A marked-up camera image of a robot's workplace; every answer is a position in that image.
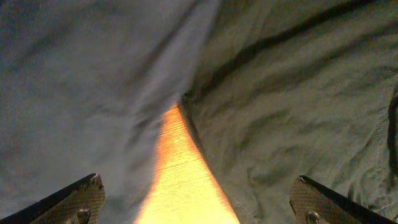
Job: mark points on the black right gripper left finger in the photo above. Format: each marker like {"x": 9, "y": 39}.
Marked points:
{"x": 80, "y": 202}

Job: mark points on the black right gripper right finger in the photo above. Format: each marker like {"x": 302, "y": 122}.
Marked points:
{"x": 313, "y": 203}

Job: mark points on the dark blue shorts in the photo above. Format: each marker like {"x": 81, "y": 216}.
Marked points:
{"x": 270, "y": 91}

